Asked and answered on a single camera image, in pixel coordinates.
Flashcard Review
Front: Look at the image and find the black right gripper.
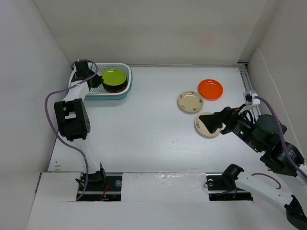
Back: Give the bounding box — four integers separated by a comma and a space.
198, 103, 262, 152

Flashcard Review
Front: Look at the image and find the green plate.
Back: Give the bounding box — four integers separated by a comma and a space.
101, 69, 127, 86

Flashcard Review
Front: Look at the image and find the beige plate with symbols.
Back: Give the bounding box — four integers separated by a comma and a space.
177, 91, 204, 114

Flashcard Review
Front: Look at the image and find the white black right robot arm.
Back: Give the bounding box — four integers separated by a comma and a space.
199, 107, 307, 230

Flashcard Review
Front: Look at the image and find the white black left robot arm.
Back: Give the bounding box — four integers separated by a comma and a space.
54, 59, 107, 191

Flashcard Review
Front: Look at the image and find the beige plate with black patch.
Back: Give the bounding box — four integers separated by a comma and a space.
194, 112, 222, 138

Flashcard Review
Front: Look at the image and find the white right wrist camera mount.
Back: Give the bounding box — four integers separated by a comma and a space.
239, 91, 260, 114

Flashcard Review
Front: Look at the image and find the aluminium rail right edge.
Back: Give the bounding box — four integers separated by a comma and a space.
238, 62, 260, 119

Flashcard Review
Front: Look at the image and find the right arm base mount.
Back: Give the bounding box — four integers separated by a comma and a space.
203, 172, 253, 201

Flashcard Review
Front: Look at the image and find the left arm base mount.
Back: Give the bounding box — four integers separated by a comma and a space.
77, 173, 122, 202

